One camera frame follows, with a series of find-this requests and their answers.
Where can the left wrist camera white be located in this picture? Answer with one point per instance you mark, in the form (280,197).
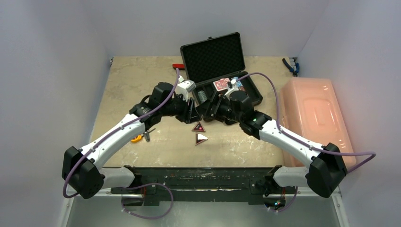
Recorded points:
(184,88)

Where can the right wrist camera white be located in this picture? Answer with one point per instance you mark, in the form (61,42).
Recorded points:
(232,87)

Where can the red playing card deck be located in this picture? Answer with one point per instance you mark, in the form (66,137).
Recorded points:
(221,84)

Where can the yellow tape measure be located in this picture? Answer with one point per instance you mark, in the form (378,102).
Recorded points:
(136,139)

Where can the red handled tool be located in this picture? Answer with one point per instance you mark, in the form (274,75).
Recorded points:
(178,66)

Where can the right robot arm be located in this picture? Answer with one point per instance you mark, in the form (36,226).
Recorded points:
(323,167)

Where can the white triangular dealer button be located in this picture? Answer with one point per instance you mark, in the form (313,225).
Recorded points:
(200,138)

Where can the blue handled pliers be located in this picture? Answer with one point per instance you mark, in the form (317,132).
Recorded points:
(292,66)

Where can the grey chip stack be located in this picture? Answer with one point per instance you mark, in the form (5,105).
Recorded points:
(202,96)

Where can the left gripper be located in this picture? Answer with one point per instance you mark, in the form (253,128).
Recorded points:
(189,114)

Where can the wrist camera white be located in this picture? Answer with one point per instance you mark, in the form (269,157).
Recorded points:
(184,88)
(232,87)

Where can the black poker set case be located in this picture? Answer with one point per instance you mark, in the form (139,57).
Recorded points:
(217,58)

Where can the aluminium frame rail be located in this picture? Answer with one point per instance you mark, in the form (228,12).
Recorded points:
(306,210)

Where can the red triangular dealer button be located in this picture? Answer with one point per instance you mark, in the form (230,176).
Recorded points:
(198,128)

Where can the black multitool pliers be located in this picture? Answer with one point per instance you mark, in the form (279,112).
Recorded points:
(146,134)

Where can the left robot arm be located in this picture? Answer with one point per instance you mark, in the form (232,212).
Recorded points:
(84,168)

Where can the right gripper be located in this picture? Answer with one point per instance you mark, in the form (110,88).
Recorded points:
(212,107)

